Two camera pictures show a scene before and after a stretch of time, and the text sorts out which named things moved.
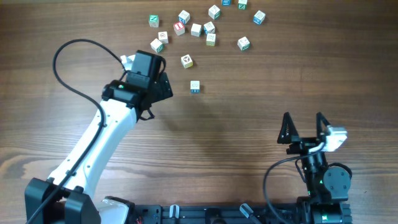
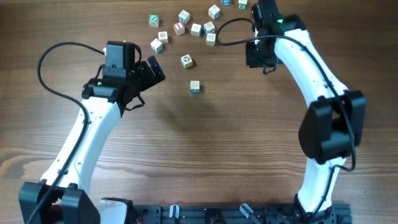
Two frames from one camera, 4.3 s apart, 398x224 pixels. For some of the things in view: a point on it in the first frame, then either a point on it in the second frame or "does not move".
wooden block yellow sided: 211,38 does not move
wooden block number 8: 194,88 does not move
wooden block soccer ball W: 186,61 does not move
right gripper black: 306,142 -> 251,63
